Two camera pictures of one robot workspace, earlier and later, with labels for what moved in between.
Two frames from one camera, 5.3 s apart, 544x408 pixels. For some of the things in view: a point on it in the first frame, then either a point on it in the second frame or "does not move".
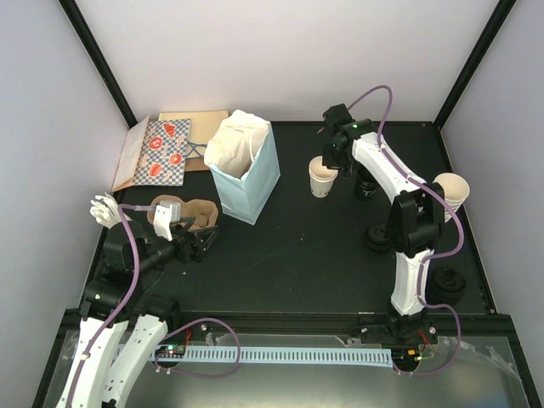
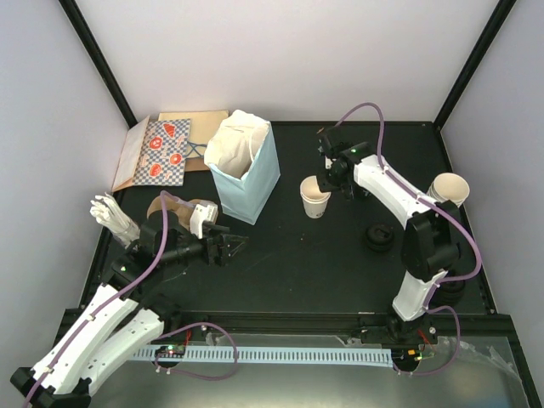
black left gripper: (198, 251) to (214, 257)
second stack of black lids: (446, 286) does not move
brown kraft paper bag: (195, 164) does not move
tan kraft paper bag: (201, 124) does not move
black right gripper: (328, 161) to (325, 186)
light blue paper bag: (243, 155) does not move
